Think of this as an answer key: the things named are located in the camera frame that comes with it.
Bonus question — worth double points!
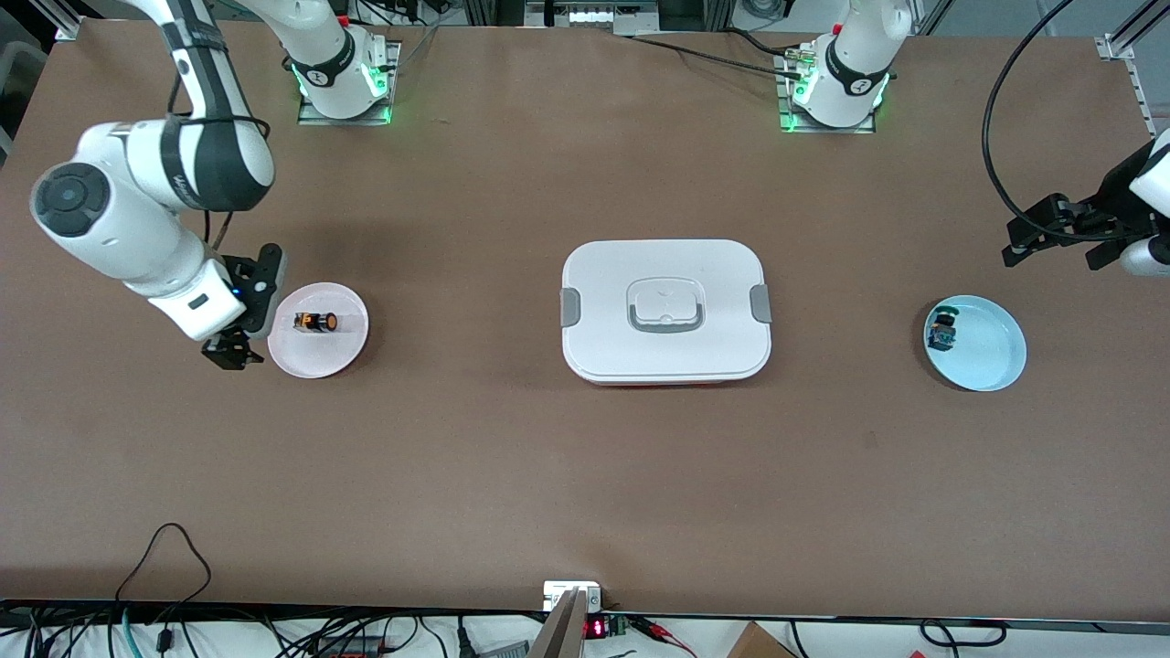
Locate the pink round plate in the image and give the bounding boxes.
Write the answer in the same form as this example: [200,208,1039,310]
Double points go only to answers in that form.
[267,282,370,380]

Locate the light blue round plate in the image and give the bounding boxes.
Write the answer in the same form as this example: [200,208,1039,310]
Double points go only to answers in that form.
[923,294,1027,392]

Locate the white power strip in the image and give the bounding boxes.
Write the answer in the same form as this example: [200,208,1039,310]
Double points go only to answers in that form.
[526,0,659,30]

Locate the grey aluminium bar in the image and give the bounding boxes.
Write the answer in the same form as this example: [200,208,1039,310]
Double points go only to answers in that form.
[528,589,588,658]

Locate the red test lead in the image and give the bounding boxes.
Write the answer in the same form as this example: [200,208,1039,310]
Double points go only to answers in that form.
[635,618,700,657]

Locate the brown cardboard box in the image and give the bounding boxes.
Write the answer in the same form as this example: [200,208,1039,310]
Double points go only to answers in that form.
[727,621,796,658]

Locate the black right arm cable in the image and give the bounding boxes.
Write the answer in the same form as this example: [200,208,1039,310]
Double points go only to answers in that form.
[167,71,272,252]

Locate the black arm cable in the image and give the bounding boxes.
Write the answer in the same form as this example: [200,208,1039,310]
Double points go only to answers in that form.
[982,0,1153,246]
[167,71,272,252]

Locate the perforated metal rail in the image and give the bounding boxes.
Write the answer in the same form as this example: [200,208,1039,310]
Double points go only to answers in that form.
[1124,57,1170,188]

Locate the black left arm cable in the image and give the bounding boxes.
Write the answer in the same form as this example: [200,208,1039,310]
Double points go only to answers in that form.
[982,0,1153,246]

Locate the aluminium frame strut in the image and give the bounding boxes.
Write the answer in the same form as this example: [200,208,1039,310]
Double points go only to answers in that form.
[37,0,106,42]
[1095,0,1170,61]

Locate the green push-button switch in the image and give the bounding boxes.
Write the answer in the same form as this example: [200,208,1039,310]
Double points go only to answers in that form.
[926,309,963,353]

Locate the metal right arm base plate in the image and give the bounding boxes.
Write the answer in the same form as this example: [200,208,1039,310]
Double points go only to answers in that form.
[297,41,403,126]

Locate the thin black looped cable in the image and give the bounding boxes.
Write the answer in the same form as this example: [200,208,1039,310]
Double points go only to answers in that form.
[114,523,213,609]

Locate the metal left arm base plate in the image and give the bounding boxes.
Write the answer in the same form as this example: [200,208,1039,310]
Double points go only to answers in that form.
[777,41,878,135]

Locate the black table cable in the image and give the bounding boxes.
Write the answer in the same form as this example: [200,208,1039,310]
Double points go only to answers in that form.
[626,35,801,79]
[727,27,814,60]

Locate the white lunch box grey handle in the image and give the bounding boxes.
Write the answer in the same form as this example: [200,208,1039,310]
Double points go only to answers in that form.
[559,239,773,387]

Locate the black coiled cable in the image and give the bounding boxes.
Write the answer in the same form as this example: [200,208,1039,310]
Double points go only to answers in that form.
[919,620,1008,648]

